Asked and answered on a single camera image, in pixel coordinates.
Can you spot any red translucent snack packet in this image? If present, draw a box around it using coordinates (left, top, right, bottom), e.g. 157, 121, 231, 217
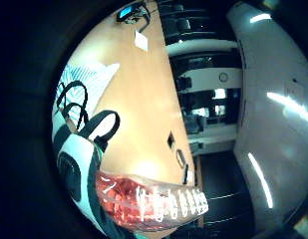
95, 170, 209, 233

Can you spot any white teal striped bag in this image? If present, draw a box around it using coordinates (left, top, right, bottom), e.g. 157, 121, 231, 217
55, 62, 122, 133

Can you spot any black square table socket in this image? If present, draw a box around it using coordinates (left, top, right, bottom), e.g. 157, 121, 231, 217
166, 131, 176, 149

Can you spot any black oval table grommet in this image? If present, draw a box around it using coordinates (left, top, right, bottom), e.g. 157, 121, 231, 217
175, 148, 187, 169

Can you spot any black slim table bar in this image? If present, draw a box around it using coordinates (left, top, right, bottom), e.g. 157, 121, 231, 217
182, 163, 190, 185

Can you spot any white paper sheet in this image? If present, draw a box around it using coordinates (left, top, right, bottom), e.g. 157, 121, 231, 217
133, 29, 150, 53

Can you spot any black device with blue screen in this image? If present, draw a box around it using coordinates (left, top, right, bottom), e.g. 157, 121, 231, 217
116, 3, 144, 24

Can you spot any black office chair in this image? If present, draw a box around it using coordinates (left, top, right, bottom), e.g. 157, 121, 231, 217
158, 2, 202, 44

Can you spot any ceiling light strip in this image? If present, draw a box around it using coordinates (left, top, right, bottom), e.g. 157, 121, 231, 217
247, 151, 274, 210
266, 92, 308, 129
249, 12, 273, 24

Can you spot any black cable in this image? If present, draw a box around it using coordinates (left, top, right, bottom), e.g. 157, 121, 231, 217
127, 2, 153, 34

